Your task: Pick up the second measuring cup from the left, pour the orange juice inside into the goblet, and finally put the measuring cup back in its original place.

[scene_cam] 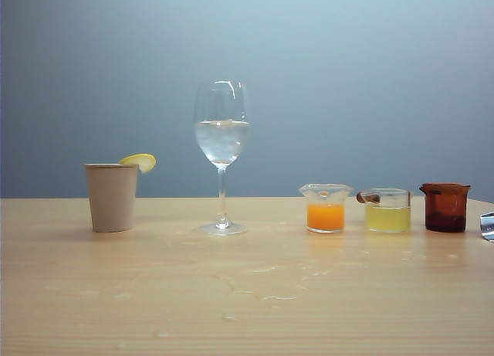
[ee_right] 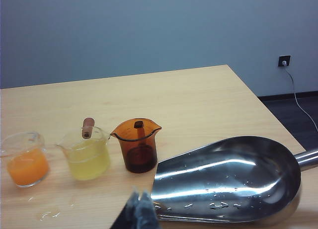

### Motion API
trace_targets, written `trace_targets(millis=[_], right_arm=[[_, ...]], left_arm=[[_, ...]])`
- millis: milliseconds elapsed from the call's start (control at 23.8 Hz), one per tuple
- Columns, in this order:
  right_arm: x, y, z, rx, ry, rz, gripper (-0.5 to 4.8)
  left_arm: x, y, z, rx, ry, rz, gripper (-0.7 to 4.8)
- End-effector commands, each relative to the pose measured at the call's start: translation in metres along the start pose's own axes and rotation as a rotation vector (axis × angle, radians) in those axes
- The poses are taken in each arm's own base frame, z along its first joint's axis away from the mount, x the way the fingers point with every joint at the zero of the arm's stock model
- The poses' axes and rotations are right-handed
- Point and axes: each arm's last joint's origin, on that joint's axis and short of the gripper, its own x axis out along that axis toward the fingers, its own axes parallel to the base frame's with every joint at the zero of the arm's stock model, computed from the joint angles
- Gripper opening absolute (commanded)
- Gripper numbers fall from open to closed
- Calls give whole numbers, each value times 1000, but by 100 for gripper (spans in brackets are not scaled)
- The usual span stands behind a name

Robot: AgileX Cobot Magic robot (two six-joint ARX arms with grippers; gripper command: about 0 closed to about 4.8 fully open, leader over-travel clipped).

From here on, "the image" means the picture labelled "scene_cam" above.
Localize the stainless steel pan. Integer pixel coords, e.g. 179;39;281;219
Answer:
479;211;494;243

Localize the wooden-handled glass measuring cup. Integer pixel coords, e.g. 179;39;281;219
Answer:
355;187;414;235

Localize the yellow lemon slice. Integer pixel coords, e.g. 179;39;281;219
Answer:
117;152;157;175

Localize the clear glass measuring cup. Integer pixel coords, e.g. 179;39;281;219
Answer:
297;182;355;235

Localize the amber glass measuring cup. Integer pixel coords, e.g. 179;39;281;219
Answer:
418;181;472;233

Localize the beige paper cup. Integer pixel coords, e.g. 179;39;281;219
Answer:
83;162;139;234

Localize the tall stemmed wine glass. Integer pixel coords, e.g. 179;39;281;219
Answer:
193;79;252;238

